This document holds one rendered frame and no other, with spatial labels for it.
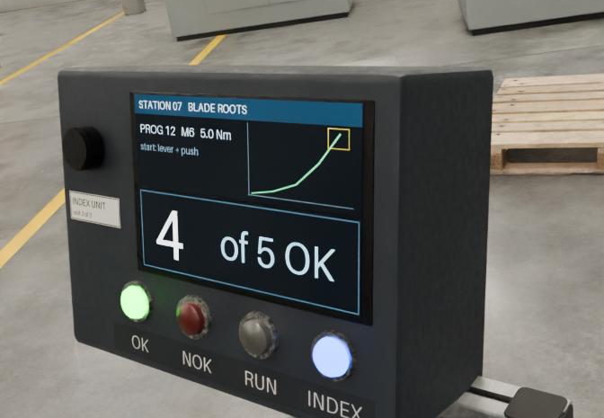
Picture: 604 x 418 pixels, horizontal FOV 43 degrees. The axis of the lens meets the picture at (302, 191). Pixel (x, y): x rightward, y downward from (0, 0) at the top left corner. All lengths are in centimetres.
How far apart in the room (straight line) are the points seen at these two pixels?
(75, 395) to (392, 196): 221
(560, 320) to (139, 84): 208
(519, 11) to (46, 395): 457
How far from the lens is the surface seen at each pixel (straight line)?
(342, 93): 37
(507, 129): 358
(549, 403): 46
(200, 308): 46
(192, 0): 783
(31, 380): 268
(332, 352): 39
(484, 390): 47
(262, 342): 42
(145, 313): 49
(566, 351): 232
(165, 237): 47
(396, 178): 36
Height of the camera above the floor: 135
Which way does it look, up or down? 22 degrees down
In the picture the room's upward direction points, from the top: 10 degrees counter-clockwise
